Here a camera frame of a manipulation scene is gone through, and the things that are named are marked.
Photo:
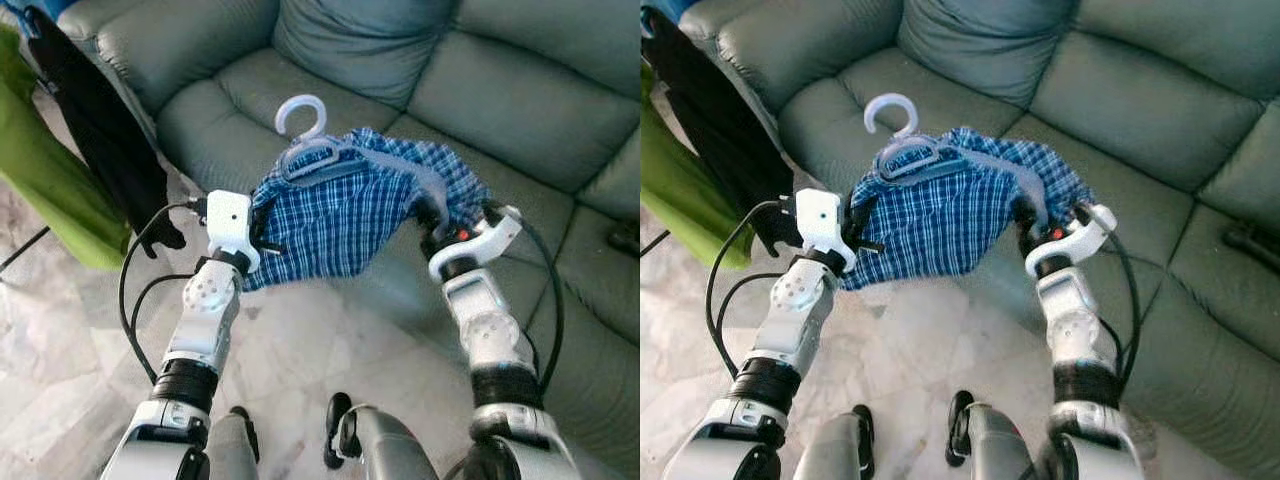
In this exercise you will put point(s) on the blue plaid garment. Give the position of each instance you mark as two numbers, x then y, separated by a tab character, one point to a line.
340	230
940	230

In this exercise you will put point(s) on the white plastic clothes hanger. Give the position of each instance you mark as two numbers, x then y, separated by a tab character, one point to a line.
300	101
890	99

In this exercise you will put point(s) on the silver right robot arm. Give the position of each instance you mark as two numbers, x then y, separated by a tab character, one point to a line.
1075	330
490	330

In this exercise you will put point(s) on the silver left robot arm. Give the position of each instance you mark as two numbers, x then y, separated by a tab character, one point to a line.
205	310
800	310

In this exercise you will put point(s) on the black garment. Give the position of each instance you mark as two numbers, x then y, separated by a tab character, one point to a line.
110	150
725	140

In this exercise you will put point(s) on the grey green leather sofa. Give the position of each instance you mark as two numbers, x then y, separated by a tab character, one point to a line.
520	90
1150	90

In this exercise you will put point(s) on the green shirt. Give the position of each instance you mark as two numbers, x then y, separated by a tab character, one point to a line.
690	200
50	190

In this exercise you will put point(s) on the grey green sofa cushion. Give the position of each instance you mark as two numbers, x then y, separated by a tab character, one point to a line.
360	45
985	45

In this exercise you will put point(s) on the black left robot foot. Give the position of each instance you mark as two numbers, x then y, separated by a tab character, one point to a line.
863	435
243	425

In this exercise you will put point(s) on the black robot foot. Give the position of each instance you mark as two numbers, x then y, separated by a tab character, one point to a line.
958	430
338	430
243	425
863	435

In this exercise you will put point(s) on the black right robot foot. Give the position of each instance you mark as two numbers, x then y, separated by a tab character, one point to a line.
338	430
958	430

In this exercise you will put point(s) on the silver left robot leg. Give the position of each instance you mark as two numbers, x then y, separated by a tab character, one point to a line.
230	450
830	450

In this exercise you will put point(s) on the silver robot leg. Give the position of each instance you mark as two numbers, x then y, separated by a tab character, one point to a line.
230	450
395	450
1005	450
830	450

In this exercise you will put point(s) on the silver right robot leg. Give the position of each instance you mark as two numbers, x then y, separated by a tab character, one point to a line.
395	450
1005	450

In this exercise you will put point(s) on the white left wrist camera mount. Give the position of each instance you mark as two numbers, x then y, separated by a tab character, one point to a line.
822	225
230	225

